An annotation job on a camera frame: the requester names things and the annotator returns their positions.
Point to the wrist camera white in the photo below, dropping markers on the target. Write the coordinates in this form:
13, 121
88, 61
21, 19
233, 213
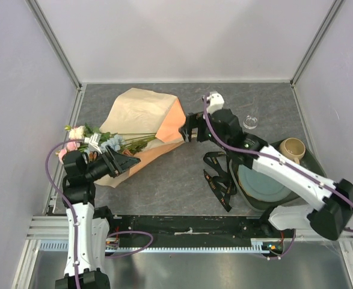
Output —
92, 142
213, 102

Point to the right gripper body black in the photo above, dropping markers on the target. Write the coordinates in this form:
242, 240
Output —
198, 120

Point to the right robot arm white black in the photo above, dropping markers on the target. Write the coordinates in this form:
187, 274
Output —
329, 204

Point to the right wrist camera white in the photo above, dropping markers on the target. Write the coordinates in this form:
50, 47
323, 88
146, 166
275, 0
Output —
213, 102

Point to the dark green tray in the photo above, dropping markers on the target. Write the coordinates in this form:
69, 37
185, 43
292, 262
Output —
261, 206

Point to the black ribbon gold lettering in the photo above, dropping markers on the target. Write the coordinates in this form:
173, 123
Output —
222, 184

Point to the left aluminium frame post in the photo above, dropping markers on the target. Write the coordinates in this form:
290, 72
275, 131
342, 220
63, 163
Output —
42, 20

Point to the blue-grey ceramic plate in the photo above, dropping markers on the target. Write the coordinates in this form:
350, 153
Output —
260, 186

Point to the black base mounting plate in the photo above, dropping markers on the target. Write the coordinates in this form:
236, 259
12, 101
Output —
194, 231

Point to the orange wrapping paper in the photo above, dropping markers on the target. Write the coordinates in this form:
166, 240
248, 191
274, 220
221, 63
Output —
137, 113

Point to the right aluminium frame post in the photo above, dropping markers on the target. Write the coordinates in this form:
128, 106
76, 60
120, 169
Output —
316, 40

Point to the artificial flower bunch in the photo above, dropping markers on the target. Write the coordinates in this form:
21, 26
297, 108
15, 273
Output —
128, 144

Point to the beige ceramic mug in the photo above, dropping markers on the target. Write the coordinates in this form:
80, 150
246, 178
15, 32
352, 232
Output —
293, 149

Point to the clear glass vase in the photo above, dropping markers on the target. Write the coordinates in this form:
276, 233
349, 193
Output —
250, 122

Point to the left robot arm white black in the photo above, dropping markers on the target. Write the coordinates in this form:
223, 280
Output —
88, 226

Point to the grey slotted cable duct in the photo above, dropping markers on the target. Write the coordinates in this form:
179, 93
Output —
255, 247

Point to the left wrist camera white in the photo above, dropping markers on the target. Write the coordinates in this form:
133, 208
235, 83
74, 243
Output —
92, 142

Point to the aluminium frame post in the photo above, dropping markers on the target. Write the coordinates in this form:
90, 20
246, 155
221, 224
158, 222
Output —
42, 20
316, 40

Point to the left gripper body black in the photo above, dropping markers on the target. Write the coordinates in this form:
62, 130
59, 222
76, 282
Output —
100, 168

